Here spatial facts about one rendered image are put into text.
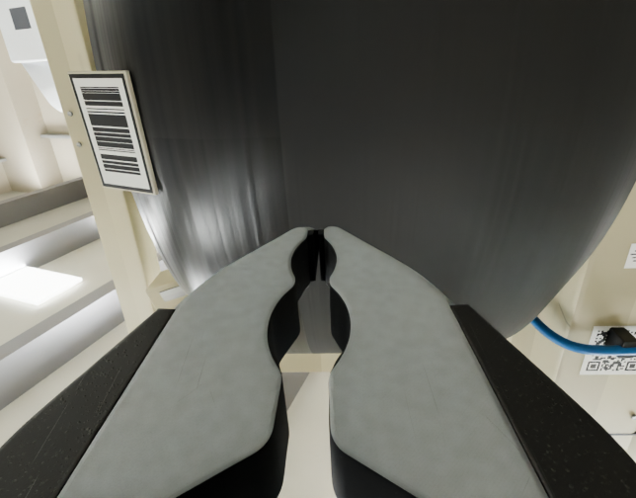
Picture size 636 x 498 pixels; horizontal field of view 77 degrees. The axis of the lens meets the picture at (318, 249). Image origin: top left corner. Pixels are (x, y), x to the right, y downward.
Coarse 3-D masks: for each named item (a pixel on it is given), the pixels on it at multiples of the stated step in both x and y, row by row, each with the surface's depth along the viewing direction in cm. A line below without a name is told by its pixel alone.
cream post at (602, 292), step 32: (608, 256) 44; (576, 288) 46; (608, 288) 45; (544, 320) 53; (576, 320) 47; (608, 320) 47; (544, 352) 54; (576, 384) 51; (608, 384) 51; (608, 416) 53
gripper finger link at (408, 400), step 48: (336, 240) 10; (336, 288) 9; (384, 288) 9; (432, 288) 8; (336, 336) 9; (384, 336) 7; (432, 336) 7; (336, 384) 6; (384, 384) 6; (432, 384) 6; (480, 384) 6; (336, 432) 6; (384, 432) 6; (432, 432) 6; (480, 432) 6; (336, 480) 6; (384, 480) 5; (432, 480) 5; (480, 480) 5; (528, 480) 5
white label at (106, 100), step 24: (72, 72) 19; (96, 72) 19; (120, 72) 18; (96, 96) 19; (120, 96) 19; (96, 120) 20; (120, 120) 20; (96, 144) 21; (120, 144) 20; (144, 144) 20; (120, 168) 21; (144, 168) 20; (144, 192) 21
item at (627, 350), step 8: (536, 320) 50; (536, 328) 50; (544, 328) 49; (616, 328) 47; (624, 328) 47; (544, 336) 49; (552, 336) 48; (560, 336) 47; (608, 336) 48; (616, 336) 46; (624, 336) 46; (632, 336) 46; (560, 344) 47; (568, 344) 47; (576, 344) 46; (584, 344) 46; (608, 344) 48; (616, 344) 46; (624, 344) 45; (632, 344) 45; (576, 352) 46; (584, 352) 46; (592, 352) 46; (600, 352) 46; (608, 352) 45; (616, 352) 45; (624, 352) 45; (632, 352) 45
